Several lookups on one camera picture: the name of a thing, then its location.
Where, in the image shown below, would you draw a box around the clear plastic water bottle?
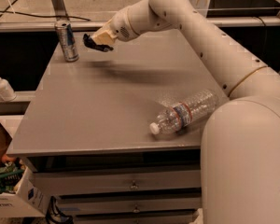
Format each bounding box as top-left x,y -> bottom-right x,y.
149,90 -> 218,134

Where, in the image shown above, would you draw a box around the grey metal rail frame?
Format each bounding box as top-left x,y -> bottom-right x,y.
0,0 -> 280,32

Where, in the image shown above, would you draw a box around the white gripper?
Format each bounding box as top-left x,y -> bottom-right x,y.
91,7 -> 139,46

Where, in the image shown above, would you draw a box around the white pump dispenser bottle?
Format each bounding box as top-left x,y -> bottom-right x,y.
0,77 -> 16,102

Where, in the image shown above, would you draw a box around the green snack bags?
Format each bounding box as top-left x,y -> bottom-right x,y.
0,162 -> 24,194

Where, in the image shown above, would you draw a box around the white cardboard box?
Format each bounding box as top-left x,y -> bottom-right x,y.
0,116 -> 49,217

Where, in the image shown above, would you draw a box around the grey drawer cabinet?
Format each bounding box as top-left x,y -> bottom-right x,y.
8,30 -> 217,224

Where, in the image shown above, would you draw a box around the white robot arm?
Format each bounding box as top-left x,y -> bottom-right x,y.
92,0 -> 280,224

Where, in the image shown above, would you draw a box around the silver blue redbull can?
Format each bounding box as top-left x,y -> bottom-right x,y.
54,20 -> 79,62

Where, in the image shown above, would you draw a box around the black cable bundle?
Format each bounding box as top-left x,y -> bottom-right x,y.
45,195 -> 75,224

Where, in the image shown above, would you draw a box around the dark blue rxbar wrapper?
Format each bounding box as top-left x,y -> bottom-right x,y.
83,34 -> 113,52

